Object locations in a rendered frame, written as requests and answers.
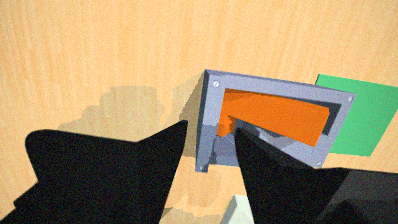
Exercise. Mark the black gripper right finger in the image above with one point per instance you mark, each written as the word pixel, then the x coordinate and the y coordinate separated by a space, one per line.
pixel 284 190

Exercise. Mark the orange l-shaped part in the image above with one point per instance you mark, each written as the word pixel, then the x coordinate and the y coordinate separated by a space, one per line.
pixel 292 118

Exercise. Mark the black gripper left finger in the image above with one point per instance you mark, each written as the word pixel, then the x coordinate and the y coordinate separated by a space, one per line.
pixel 144 170

